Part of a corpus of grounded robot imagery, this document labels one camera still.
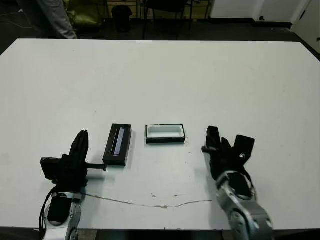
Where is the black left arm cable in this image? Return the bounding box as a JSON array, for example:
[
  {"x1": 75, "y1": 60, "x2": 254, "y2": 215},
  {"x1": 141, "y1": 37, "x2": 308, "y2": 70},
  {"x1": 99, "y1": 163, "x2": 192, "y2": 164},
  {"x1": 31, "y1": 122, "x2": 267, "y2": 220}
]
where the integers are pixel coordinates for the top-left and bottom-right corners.
[{"x1": 38, "y1": 188, "x2": 56, "y2": 236}]

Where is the yellow green bag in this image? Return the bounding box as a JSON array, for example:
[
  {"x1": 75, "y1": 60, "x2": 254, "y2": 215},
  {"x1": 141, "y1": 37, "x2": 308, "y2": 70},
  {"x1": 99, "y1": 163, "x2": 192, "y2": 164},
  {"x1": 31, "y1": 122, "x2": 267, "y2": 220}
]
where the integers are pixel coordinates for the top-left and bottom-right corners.
[{"x1": 67, "y1": 0, "x2": 103, "y2": 28}]

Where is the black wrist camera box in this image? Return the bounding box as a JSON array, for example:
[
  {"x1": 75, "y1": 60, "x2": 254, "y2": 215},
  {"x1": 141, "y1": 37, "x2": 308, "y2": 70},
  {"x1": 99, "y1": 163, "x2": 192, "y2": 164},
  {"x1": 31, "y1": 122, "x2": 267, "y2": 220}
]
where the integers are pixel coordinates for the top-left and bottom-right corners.
[
  {"x1": 233, "y1": 134, "x2": 256, "y2": 165},
  {"x1": 39, "y1": 156, "x2": 63, "y2": 183}
]

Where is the black box lid with strip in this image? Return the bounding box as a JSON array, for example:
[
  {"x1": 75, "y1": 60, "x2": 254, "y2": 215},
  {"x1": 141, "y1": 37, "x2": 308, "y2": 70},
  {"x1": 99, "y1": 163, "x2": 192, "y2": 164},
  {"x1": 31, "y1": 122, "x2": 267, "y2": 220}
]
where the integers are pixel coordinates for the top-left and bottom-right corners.
[{"x1": 102, "y1": 123, "x2": 133, "y2": 166}]

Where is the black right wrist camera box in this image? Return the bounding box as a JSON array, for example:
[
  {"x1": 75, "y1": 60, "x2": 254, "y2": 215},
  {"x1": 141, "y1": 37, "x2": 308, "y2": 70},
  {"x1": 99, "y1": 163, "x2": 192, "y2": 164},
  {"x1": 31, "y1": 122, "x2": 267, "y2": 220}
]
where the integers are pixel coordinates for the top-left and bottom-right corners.
[{"x1": 233, "y1": 134, "x2": 256, "y2": 165}]

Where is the black metal chair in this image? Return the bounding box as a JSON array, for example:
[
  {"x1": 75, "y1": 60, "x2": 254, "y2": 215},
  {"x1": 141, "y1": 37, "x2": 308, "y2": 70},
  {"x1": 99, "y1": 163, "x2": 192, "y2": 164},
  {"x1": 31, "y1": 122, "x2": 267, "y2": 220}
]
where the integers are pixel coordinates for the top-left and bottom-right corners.
[{"x1": 142, "y1": 0, "x2": 196, "y2": 41}]

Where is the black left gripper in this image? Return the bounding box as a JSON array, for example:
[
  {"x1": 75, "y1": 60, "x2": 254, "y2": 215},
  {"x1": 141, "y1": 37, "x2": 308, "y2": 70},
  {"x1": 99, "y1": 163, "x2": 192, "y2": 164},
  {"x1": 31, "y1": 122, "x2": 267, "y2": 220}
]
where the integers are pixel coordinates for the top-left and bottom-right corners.
[{"x1": 55, "y1": 129, "x2": 109, "y2": 194}]

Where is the black waste bin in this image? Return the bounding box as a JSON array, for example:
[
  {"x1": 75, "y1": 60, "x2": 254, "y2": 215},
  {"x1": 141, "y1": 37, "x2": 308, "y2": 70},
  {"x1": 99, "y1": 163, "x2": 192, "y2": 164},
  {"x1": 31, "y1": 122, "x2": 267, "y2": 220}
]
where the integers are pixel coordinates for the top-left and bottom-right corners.
[{"x1": 111, "y1": 6, "x2": 133, "y2": 33}]

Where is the black box base white liner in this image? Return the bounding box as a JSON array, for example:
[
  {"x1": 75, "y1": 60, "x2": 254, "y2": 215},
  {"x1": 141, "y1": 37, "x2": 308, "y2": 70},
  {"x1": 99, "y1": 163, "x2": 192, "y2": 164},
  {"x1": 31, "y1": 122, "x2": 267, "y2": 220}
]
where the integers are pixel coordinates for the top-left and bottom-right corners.
[{"x1": 144, "y1": 123, "x2": 186, "y2": 145}]

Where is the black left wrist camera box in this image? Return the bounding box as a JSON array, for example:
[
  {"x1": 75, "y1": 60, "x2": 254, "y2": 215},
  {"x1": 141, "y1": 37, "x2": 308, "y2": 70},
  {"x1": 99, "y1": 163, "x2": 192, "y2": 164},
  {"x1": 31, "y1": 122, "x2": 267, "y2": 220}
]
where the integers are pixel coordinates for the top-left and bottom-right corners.
[{"x1": 39, "y1": 156, "x2": 63, "y2": 183}]

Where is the person in grey trousers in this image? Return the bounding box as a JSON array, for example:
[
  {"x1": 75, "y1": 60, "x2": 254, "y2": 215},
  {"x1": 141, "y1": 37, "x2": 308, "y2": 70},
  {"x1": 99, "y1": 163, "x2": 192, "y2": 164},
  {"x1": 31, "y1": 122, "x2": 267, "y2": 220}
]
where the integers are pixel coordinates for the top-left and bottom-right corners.
[{"x1": 17, "y1": 0, "x2": 78, "y2": 40}]

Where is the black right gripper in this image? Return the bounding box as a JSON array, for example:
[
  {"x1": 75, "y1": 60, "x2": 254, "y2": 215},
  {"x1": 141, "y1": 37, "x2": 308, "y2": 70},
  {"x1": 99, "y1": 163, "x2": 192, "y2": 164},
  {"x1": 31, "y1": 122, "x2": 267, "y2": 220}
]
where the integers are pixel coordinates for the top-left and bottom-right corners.
[{"x1": 201, "y1": 136, "x2": 248, "y2": 181}]

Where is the white floor cable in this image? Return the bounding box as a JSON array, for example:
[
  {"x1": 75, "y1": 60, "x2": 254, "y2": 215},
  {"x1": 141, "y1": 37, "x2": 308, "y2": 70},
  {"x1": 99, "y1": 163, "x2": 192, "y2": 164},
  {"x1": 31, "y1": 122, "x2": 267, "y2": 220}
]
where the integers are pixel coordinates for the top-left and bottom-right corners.
[{"x1": 0, "y1": 8, "x2": 33, "y2": 28}]

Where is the white cabinet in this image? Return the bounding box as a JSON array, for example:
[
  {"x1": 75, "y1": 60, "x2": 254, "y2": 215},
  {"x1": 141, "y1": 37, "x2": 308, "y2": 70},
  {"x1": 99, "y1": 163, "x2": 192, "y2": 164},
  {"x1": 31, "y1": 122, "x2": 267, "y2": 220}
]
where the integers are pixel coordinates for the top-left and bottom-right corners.
[{"x1": 289, "y1": 0, "x2": 320, "y2": 55}]

